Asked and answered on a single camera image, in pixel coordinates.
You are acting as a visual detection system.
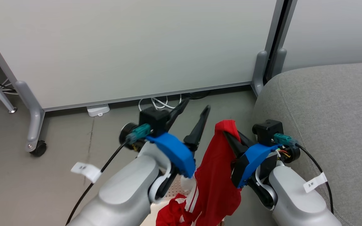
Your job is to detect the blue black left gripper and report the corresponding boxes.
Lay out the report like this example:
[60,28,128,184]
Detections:
[120,99,211,179]

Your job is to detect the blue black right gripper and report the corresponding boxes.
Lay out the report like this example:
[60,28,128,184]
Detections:
[223,131,301,189]

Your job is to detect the red white-striped garment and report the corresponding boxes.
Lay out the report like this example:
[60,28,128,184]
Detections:
[156,119,243,226]

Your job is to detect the cream perforated laundry basket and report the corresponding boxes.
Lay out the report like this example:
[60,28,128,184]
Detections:
[140,174,225,226]

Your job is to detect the white power adapter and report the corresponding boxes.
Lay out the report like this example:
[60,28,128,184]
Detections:
[86,104,110,117]

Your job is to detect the wide white rolling partition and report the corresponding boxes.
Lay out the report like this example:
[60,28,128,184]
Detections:
[0,0,286,153]

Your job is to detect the grey fabric sofa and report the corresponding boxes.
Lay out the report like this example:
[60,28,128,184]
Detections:
[252,62,362,226]

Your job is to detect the narrow white partition panel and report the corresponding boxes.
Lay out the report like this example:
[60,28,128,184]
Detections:
[264,0,362,86]

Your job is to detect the black caster wheel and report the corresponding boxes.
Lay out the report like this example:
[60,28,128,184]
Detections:
[30,140,47,157]

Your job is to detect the black cable under partition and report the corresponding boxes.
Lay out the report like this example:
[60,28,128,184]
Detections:
[181,90,211,100]

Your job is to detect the white coiled cable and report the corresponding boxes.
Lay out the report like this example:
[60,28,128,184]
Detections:
[138,94,183,112]

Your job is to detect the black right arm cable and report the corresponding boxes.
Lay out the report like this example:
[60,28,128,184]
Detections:
[273,133,334,214]

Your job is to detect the white right cable label tag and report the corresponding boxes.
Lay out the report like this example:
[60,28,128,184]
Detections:
[303,173,328,193]

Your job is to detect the white cable label tag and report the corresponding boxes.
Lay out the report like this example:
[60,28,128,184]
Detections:
[71,162,101,184]
[303,173,328,193]

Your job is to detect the white left cable label tag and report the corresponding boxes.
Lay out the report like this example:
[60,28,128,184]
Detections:
[71,162,101,184]

